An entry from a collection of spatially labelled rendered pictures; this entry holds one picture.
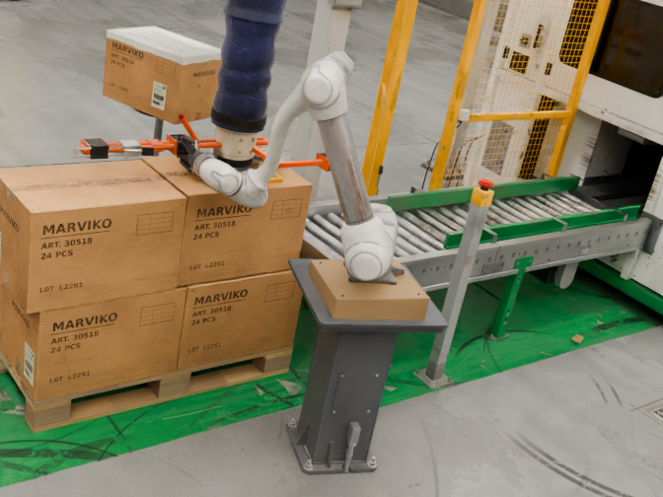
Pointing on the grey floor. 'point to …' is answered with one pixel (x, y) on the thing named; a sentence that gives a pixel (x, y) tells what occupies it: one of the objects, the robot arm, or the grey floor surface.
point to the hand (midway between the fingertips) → (178, 145)
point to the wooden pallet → (56, 412)
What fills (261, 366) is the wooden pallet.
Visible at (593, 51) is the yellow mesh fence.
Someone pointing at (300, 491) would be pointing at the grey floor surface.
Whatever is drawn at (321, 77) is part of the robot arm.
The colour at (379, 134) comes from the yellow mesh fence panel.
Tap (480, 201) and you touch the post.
